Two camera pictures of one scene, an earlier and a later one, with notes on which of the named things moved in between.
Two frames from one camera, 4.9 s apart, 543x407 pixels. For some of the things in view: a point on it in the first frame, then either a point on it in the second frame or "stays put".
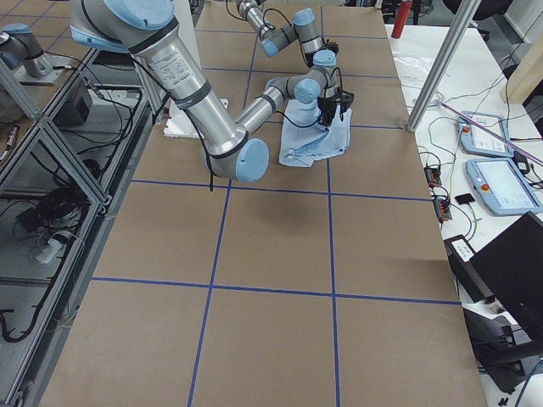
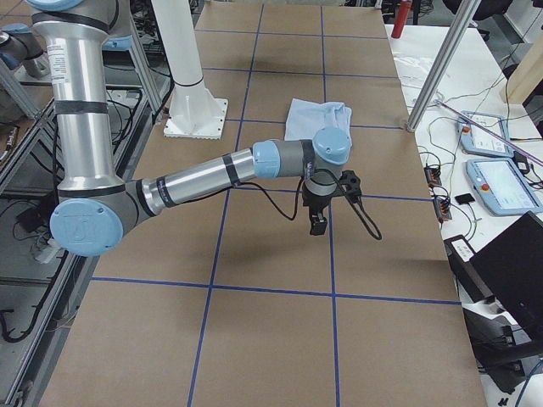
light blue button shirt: x=304 y=140 stays put
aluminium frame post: x=465 y=13 stays put
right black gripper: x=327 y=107 → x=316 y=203
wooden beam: x=527 y=76 stays put
